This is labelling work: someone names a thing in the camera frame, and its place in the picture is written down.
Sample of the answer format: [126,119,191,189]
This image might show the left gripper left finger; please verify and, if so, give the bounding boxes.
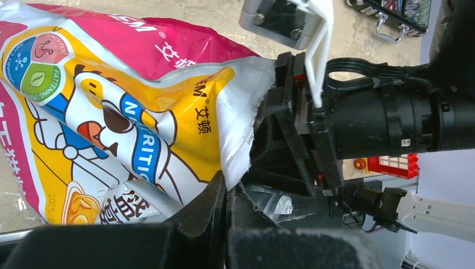
[2,171,226,268]

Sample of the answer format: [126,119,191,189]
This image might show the black poker chip case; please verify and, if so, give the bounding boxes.
[345,0,431,44]

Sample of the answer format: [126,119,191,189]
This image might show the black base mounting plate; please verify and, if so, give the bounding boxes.
[337,178,385,233]

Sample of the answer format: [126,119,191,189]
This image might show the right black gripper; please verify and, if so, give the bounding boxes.
[243,52,343,197]

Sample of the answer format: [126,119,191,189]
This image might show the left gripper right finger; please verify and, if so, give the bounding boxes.
[226,185,383,268]

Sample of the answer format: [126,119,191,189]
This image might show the red yellow toy block car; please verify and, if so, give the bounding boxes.
[353,154,420,180]

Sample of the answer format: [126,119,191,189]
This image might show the pet food bag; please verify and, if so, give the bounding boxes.
[1,1,276,225]

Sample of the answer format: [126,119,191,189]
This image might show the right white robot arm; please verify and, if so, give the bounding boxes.
[244,1,474,242]

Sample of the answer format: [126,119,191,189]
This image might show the aluminium frame rail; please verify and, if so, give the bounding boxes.
[0,229,33,245]

